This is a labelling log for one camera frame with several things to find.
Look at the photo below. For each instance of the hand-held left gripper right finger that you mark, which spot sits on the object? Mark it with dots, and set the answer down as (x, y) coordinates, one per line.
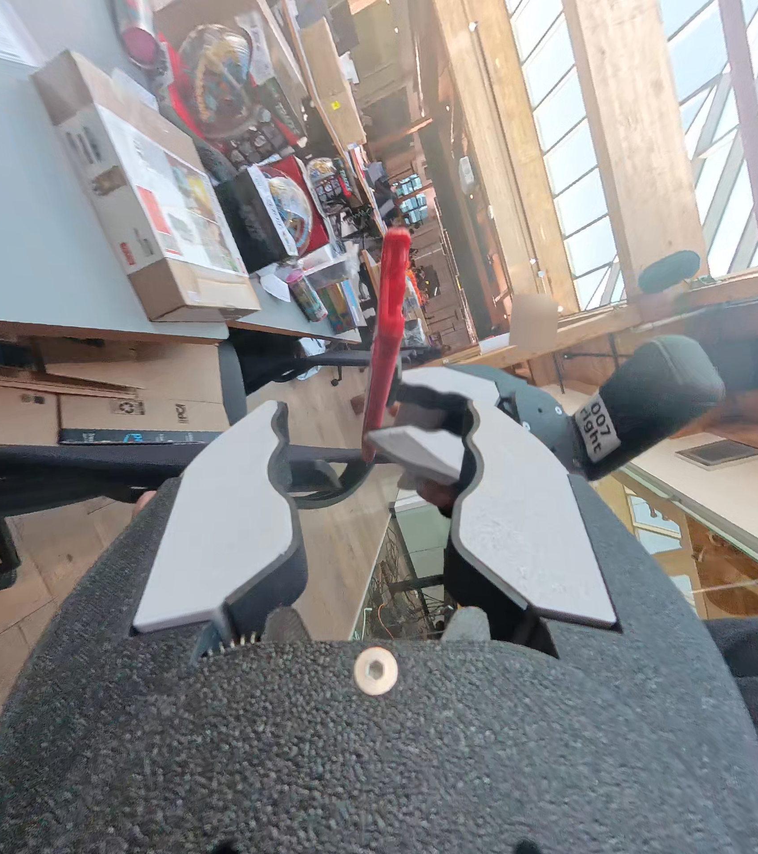
(532, 527)

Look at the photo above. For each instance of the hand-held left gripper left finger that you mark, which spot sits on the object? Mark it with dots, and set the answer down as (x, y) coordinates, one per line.
(219, 527)

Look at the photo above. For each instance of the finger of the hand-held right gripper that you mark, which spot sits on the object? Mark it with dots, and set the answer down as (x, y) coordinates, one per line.
(416, 453)
(446, 381)

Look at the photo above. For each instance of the grey desk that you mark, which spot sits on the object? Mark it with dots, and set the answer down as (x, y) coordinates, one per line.
(12, 233)

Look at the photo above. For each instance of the person's right hand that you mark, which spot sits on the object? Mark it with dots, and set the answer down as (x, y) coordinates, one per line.
(436, 495)

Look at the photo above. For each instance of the small brown cardboard box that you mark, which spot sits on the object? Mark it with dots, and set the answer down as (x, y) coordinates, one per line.
(534, 323)

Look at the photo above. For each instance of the black flat box blue print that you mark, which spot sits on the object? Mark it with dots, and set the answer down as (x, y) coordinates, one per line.
(139, 437)

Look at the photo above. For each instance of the colourful small box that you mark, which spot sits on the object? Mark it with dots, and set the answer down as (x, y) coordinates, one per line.
(342, 307)

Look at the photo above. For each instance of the flattened cardboard with recycling symbol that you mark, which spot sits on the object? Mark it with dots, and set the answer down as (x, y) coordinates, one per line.
(145, 410)

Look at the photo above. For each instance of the black mesh office chair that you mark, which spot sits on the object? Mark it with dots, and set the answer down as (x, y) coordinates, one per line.
(85, 474)

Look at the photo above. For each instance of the colourful drink can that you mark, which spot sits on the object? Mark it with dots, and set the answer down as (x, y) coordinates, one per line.
(307, 297)

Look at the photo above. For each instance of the metal vent grille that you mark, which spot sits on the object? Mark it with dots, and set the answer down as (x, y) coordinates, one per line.
(719, 453)

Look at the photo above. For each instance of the black oval speaker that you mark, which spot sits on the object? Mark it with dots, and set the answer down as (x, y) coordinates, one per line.
(669, 271)

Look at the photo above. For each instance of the folded white paper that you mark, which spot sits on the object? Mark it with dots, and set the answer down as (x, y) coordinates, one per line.
(274, 283)

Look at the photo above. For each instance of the plain flattened cardboard sheets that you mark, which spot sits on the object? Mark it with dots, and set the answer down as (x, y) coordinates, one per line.
(85, 367)

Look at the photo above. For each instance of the flattened cardboard with printed number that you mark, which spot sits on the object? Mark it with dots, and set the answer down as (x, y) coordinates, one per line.
(5, 417)

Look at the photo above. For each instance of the black box with sphere toy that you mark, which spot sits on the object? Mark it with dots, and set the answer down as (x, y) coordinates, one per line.
(265, 213)

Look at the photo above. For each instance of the wooden beam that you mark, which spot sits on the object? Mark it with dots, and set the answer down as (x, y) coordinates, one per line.
(632, 133)

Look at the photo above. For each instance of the long cardboard box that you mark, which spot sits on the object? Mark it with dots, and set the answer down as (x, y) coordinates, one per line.
(332, 80)

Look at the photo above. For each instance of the printed model kit box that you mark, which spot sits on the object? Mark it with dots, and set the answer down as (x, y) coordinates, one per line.
(152, 200)

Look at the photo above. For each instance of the clear sphere maze toy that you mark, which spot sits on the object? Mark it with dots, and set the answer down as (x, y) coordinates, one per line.
(219, 80)

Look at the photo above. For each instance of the red round lid container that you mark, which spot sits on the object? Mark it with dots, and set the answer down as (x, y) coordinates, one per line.
(142, 40)

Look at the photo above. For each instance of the white wall device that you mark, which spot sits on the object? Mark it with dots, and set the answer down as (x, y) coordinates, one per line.
(468, 173)

